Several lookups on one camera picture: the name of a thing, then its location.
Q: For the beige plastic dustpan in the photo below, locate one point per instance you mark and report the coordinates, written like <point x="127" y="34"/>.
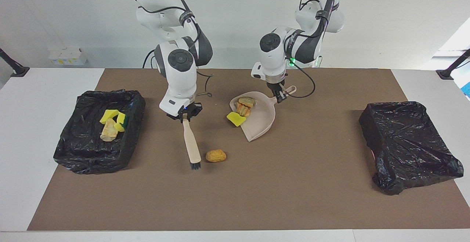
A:
<point x="260" y="124"/>

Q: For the brown table mat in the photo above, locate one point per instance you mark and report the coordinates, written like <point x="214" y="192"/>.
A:
<point x="257" y="190"/>

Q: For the tan sponge piece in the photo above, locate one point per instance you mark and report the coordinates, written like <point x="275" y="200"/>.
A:
<point x="109" y="131"/>

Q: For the blue object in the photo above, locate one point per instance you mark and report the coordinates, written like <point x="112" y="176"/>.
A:
<point x="467" y="89"/>

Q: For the yellow notched sponge piece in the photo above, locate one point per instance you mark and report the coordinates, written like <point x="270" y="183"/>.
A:
<point x="109" y="116"/>

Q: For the black clamp stand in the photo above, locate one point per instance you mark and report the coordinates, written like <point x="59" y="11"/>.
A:
<point x="453" y="65"/>
<point x="13" y="65"/>

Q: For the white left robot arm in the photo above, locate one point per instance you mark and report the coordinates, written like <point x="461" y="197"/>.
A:
<point x="273" y="54"/>

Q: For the beige hand brush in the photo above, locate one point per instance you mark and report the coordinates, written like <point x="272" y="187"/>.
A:
<point x="191" y="143"/>

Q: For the white cardboard box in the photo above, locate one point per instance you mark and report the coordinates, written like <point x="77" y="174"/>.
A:
<point x="66" y="56"/>

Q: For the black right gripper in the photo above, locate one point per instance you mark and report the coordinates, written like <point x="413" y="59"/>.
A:
<point x="187" y="111"/>

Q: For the orange croissant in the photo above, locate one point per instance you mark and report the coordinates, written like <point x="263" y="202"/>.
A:
<point x="243" y="109"/>

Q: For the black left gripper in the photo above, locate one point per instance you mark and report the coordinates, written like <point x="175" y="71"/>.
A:
<point x="276" y="86"/>

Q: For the bin with black bag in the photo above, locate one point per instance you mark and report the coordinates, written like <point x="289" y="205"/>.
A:
<point x="407" y="146"/>
<point x="84" y="150"/>

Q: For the yellow cracker piece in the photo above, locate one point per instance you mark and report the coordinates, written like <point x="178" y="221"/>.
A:
<point x="246" y="101"/>

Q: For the green and yellow sponge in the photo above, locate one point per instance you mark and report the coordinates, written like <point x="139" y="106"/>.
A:
<point x="121" y="119"/>

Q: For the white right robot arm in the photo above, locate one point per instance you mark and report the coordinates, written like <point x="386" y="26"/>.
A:
<point x="180" y="80"/>

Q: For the golden bread roll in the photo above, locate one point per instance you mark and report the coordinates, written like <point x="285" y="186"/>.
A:
<point x="216" y="156"/>

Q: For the yellow sponge wedge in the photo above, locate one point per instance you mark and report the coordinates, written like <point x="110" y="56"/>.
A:
<point x="235" y="119"/>

